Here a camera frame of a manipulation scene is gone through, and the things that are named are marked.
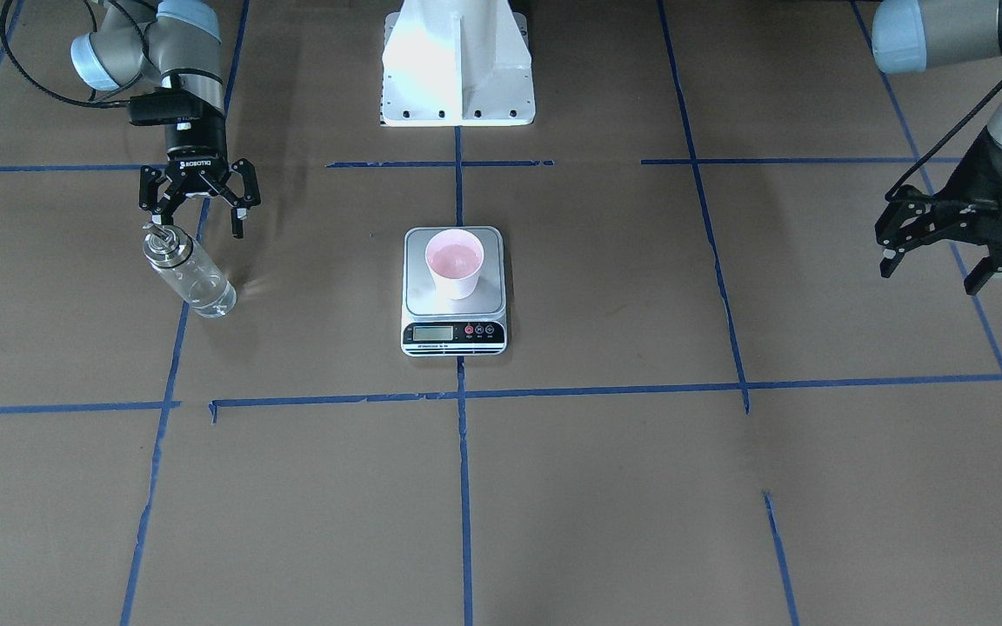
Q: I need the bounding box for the white digital kitchen scale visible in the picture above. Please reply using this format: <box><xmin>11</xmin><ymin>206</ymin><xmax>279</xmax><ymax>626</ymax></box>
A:
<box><xmin>400</xmin><ymin>226</ymin><xmax>509</xmax><ymax>357</ymax></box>

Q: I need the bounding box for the pink plastic cup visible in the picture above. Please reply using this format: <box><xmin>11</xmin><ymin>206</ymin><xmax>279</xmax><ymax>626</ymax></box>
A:
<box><xmin>424</xmin><ymin>229</ymin><xmax>484</xmax><ymax>300</ymax></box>

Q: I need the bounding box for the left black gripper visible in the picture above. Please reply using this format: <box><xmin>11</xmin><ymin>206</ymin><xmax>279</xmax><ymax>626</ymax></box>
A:
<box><xmin>874</xmin><ymin>130</ymin><xmax>1002</xmax><ymax>296</ymax></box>

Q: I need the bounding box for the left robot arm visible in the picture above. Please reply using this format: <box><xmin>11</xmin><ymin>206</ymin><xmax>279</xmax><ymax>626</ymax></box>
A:
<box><xmin>871</xmin><ymin>1</ymin><xmax>1002</xmax><ymax>296</ymax></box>

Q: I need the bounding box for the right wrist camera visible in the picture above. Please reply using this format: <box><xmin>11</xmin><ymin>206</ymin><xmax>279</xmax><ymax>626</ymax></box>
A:
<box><xmin>126</xmin><ymin>89</ymin><xmax>222</xmax><ymax>127</ymax></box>

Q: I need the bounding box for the brown paper table cover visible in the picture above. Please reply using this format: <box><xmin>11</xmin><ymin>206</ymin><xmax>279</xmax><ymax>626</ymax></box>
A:
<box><xmin>0</xmin><ymin>1</ymin><xmax>1002</xmax><ymax>625</ymax></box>

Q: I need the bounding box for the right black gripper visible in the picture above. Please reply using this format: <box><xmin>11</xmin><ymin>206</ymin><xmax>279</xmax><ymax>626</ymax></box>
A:
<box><xmin>138</xmin><ymin>118</ymin><xmax>262</xmax><ymax>239</ymax></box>

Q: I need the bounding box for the clear glass sauce bottle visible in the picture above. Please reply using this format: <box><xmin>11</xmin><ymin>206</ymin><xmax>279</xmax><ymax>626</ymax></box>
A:
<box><xmin>143</xmin><ymin>222</ymin><xmax>237</xmax><ymax>318</ymax></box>

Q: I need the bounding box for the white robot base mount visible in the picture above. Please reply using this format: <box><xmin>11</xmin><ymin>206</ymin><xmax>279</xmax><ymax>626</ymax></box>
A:
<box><xmin>379</xmin><ymin>1</ymin><xmax>537</xmax><ymax>128</ymax></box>

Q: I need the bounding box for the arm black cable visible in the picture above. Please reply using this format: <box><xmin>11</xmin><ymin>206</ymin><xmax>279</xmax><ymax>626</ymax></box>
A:
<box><xmin>885</xmin><ymin>17</ymin><xmax>1002</xmax><ymax>203</ymax></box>
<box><xmin>0</xmin><ymin>0</ymin><xmax>163</xmax><ymax>109</ymax></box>

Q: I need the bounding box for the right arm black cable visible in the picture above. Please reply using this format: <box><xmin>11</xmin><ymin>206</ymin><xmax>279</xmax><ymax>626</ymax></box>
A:
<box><xmin>0</xmin><ymin>0</ymin><xmax>163</xmax><ymax>109</ymax></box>

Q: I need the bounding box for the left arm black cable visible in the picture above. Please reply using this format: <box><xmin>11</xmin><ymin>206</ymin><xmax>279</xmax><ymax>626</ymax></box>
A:
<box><xmin>885</xmin><ymin>17</ymin><xmax>1002</xmax><ymax>203</ymax></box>

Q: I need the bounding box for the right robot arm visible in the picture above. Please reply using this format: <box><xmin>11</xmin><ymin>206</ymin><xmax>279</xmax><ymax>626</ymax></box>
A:
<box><xmin>70</xmin><ymin>1</ymin><xmax>261</xmax><ymax>239</ymax></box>

